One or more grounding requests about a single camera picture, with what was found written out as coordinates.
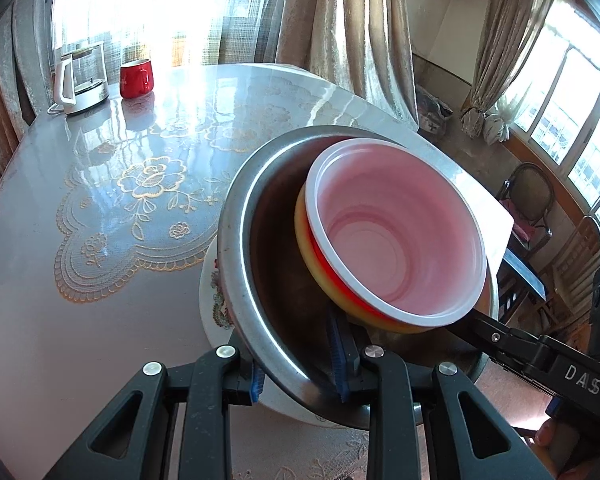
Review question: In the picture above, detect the sliding pane window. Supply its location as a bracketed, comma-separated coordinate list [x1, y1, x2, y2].
[500, 0, 600, 233]

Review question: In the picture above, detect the white floral oval plate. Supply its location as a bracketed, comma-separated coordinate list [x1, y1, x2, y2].
[198, 245, 371, 429]

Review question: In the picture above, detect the light wooden chair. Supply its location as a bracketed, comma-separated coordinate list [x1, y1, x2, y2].
[550, 215, 600, 322]

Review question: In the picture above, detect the round back dark chair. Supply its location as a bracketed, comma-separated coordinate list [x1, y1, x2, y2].
[499, 162, 557, 261]

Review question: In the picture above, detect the grey bundled bag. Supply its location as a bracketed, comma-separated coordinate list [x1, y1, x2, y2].
[416, 87, 454, 134]

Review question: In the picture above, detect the dark wooden stool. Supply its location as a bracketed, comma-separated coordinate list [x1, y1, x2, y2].
[495, 250, 549, 322]

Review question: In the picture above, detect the glass electric kettle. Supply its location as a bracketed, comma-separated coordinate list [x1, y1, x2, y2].
[47, 42, 111, 115]

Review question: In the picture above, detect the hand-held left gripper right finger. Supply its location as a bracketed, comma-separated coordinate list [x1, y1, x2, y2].
[325, 307, 556, 480]

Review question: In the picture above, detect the red seat cushion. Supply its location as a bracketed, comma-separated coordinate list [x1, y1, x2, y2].
[511, 219, 537, 242]

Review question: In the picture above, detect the tied white net curtain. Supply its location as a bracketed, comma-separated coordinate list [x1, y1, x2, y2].
[482, 95, 512, 144]

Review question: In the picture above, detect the large barred window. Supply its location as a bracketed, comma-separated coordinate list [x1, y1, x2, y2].
[50, 0, 283, 70]

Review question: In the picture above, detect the red mug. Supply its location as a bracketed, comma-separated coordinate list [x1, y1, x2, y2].
[119, 59, 155, 99]

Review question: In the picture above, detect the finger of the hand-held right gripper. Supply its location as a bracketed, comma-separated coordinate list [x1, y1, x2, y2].
[447, 309, 563, 386]

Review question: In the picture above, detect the person's right hand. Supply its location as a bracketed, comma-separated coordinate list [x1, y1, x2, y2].
[532, 416, 600, 480]

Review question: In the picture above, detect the beige velvet curtain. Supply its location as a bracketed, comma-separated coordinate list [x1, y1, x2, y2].
[461, 0, 557, 140]
[0, 0, 56, 176]
[275, 0, 419, 127]

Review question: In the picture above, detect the stainless steel bowl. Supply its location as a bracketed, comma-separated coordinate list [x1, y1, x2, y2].
[216, 125, 501, 431]

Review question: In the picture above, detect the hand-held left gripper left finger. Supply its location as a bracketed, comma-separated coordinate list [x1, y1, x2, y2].
[45, 345, 270, 480]

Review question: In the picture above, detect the yellow plastic bowl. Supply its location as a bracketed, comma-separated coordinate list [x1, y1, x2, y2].
[294, 185, 433, 336]

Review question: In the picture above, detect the red plastic bowl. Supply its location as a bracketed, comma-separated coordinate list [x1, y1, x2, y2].
[305, 139, 488, 324]

